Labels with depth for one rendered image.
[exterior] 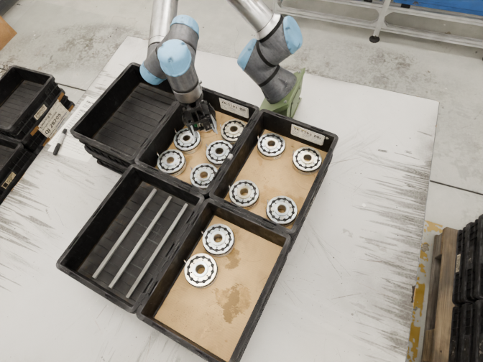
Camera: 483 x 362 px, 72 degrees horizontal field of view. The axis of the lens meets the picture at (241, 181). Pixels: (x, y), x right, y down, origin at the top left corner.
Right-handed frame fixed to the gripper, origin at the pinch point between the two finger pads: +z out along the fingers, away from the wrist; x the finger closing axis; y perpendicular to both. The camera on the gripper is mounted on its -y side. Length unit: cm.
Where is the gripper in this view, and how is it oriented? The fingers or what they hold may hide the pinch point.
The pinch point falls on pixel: (205, 131)
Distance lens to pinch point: 110.9
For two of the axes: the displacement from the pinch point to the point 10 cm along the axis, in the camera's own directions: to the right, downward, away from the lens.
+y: 2.9, 8.3, -4.7
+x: 9.5, -3.2, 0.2
